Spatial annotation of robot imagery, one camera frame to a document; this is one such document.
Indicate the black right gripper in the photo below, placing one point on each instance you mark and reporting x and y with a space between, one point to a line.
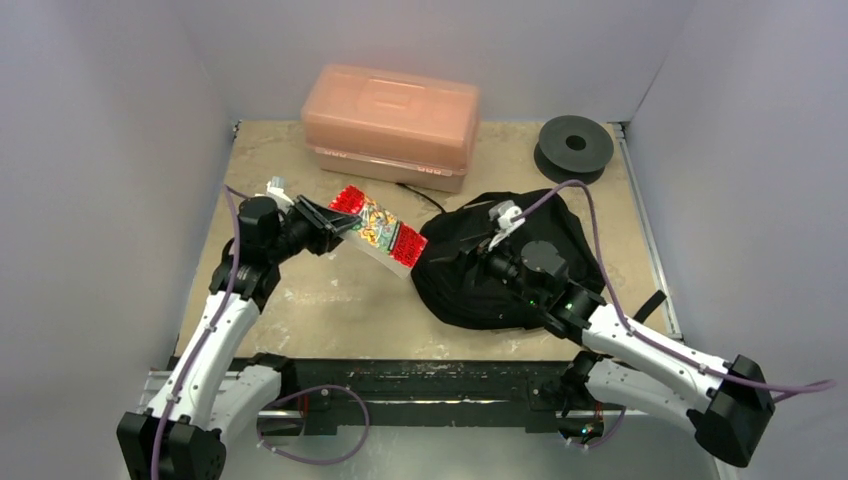
490 257

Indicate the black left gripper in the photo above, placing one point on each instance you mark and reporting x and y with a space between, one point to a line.
321 220

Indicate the black fabric student bag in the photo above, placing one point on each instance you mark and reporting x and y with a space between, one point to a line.
557 282

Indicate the red patterned notebook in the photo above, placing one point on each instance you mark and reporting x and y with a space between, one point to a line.
380 233

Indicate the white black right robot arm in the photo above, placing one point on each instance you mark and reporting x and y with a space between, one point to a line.
720 402

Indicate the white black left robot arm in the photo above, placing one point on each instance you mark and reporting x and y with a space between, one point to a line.
184 430

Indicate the translucent orange plastic storage box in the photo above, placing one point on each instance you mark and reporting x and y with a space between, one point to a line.
394 127

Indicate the dark grey filament spool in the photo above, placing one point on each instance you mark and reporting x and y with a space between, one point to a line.
572 147

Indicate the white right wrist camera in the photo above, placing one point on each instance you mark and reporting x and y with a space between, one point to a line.
506 217

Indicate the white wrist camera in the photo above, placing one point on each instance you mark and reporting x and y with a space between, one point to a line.
275 189
506 217

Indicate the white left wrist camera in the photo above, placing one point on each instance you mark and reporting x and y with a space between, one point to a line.
275 189

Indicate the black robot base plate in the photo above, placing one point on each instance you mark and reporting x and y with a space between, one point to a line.
431 393

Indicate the aluminium table edge rail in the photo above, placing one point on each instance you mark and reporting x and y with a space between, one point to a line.
670 317

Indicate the aluminium front frame rail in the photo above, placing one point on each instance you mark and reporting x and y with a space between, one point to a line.
247 392

